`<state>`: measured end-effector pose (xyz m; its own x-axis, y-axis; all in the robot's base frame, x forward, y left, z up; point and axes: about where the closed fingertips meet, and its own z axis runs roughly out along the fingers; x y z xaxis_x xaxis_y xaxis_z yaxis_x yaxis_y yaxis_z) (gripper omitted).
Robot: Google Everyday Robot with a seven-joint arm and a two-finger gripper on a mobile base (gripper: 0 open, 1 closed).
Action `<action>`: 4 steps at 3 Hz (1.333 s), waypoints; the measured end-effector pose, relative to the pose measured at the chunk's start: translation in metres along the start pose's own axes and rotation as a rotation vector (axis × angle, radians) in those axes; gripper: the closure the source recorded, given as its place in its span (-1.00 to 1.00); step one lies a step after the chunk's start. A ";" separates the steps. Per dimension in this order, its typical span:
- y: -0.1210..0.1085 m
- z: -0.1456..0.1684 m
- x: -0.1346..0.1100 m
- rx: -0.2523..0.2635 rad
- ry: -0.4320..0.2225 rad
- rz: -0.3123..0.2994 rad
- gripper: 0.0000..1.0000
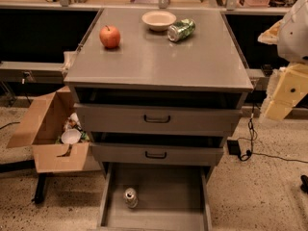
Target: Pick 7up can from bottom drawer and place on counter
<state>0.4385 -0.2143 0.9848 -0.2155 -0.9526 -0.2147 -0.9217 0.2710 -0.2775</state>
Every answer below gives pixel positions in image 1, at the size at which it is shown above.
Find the green soda can lying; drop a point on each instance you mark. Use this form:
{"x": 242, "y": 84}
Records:
{"x": 180, "y": 29}

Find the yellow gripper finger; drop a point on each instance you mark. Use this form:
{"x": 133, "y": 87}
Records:
{"x": 286, "y": 88}

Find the black power adapter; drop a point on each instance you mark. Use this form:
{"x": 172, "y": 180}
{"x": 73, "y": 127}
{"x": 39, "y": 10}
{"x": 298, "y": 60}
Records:
{"x": 234, "y": 148}

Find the white ceramic bowl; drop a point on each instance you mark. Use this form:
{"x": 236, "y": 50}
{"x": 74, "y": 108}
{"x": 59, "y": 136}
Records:
{"x": 158, "y": 21}

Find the grey middle drawer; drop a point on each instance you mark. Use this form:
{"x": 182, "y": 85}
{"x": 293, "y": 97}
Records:
{"x": 156, "y": 154}

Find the silver 7up can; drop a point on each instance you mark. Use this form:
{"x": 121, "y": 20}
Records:
{"x": 131, "y": 198}

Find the grey bottom drawer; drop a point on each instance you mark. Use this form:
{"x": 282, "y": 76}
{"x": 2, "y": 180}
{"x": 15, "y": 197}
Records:
{"x": 171, "y": 198}

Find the white bowl in box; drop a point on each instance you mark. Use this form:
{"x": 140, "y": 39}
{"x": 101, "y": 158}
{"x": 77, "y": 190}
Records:
{"x": 71, "y": 136}

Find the grey drawer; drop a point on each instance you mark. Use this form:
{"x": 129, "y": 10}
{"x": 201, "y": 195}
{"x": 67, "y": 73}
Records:
{"x": 171, "y": 198}
{"x": 156, "y": 154}
{"x": 157, "y": 120}

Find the cardboard box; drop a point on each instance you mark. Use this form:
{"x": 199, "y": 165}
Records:
{"x": 40, "y": 128}

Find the red apple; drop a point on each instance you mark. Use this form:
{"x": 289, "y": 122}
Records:
{"x": 109, "y": 36}

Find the grey drawer cabinet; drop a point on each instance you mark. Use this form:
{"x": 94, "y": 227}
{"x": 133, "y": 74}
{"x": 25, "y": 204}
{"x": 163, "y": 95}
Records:
{"x": 146, "y": 69}

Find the grey top drawer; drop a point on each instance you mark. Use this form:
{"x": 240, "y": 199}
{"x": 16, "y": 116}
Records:
{"x": 157, "y": 120}

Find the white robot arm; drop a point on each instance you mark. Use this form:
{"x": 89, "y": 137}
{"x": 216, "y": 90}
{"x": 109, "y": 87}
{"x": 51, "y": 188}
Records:
{"x": 290, "y": 35}

